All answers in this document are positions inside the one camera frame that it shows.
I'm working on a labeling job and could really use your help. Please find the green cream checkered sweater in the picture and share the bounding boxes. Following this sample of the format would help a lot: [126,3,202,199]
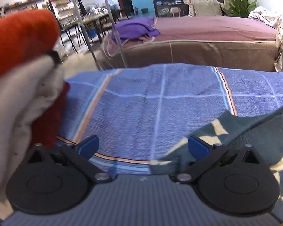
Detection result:
[149,106,283,225]

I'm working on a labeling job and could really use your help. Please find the dark red folded garment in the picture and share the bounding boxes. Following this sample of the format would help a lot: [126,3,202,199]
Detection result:
[29,82,70,148]

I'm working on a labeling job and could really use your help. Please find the blue plaid bedsheet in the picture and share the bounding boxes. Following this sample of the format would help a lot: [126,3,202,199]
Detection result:
[58,63,283,175]

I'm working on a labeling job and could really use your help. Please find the beige folded sweater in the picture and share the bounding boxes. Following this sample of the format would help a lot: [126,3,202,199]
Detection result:
[0,55,64,219]

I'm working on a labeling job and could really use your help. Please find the dark dining table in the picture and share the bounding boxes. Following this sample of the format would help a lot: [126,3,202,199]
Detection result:
[58,12,112,53]

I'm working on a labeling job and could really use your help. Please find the orange folded sweater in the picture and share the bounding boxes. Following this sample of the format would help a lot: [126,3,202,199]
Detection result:
[0,9,60,76]

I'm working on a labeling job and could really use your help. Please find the purple garment on bed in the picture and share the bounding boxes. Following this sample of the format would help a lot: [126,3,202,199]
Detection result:
[115,17,160,43]

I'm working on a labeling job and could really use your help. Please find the green potted plant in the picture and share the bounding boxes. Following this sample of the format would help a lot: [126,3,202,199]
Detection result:
[221,0,257,18]

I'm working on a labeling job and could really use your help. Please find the floral cream duvet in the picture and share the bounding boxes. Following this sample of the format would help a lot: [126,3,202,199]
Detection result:
[248,6,283,72]

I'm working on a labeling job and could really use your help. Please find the wall shelves with small items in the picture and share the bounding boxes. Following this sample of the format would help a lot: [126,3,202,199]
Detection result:
[0,0,77,30]

